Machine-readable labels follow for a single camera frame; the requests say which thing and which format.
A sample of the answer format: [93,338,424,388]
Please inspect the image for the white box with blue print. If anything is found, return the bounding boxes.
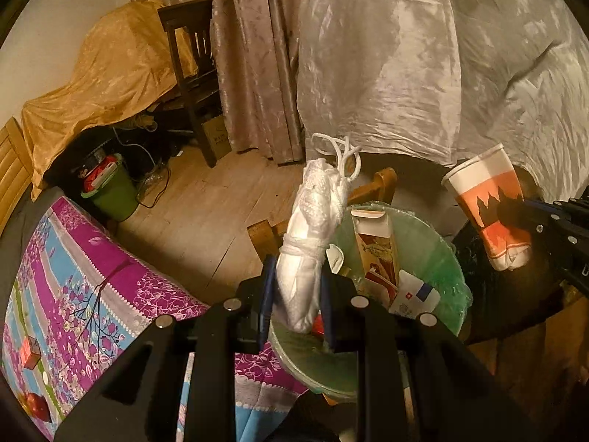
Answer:
[389,269,442,318]

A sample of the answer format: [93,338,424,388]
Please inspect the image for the wooden headboard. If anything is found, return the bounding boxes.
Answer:
[0,117,33,235]

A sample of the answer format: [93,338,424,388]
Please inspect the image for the red apple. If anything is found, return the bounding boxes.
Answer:
[23,392,51,422]

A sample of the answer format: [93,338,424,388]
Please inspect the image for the white cable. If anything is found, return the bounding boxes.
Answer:
[113,117,157,166]

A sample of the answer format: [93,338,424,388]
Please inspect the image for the pink red box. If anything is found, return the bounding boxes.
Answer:
[19,337,42,370]

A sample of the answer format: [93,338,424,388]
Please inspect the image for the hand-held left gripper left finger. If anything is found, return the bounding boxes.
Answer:
[54,254,279,442]

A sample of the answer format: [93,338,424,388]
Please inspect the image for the dark wooden chair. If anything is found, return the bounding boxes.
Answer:
[157,0,222,169]

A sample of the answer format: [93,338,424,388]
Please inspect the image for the bin with green bag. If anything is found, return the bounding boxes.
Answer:
[268,203,474,397]

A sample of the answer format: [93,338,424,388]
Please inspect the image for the cardboard box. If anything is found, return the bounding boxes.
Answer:
[201,114,236,162]

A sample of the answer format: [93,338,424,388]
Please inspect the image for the small green bin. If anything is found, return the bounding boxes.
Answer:
[80,153,139,222]

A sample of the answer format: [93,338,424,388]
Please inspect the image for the red packet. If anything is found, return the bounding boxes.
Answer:
[85,155,118,185]

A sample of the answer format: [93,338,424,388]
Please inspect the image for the dark grey bed sheet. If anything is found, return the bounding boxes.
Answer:
[0,186,60,314]

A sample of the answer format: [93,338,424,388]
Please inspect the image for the white satin cloth cover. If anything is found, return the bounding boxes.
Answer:
[297,0,589,203]

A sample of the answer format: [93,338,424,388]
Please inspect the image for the white paper scrap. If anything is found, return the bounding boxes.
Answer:
[326,245,346,273]

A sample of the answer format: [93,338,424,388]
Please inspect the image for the yellow cloth cover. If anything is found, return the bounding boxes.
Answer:
[21,0,203,189]

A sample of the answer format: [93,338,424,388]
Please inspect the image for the floral striped blanket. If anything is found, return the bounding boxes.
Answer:
[0,196,309,442]

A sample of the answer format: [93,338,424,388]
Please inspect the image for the orange white paper cup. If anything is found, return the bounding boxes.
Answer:
[441,144,532,271]

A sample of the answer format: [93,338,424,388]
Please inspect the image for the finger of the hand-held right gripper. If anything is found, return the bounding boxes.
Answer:
[525,225,589,293]
[499,196,589,240]

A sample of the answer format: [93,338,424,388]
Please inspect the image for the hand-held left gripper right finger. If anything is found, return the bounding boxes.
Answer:
[320,269,541,442]

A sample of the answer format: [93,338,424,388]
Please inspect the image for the beige patterned curtain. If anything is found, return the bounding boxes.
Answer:
[113,0,323,166]

